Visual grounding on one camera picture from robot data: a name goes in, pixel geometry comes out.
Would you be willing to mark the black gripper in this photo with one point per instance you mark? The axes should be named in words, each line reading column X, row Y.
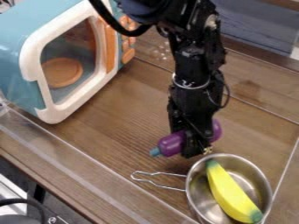
column 193, row 104

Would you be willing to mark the purple toy eggplant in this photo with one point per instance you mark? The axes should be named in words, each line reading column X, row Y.
column 171, row 144

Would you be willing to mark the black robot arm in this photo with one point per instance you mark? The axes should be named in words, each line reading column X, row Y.
column 190, row 23

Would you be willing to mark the yellow toy banana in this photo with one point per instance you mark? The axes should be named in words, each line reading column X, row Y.
column 230, row 196

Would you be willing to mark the orange microwave turntable plate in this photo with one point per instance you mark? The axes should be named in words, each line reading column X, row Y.
column 62, row 71

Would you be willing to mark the blue toy microwave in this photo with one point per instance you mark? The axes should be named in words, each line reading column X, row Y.
column 46, row 29

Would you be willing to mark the silver pot with wire handle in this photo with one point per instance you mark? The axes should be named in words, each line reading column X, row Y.
column 205, row 208

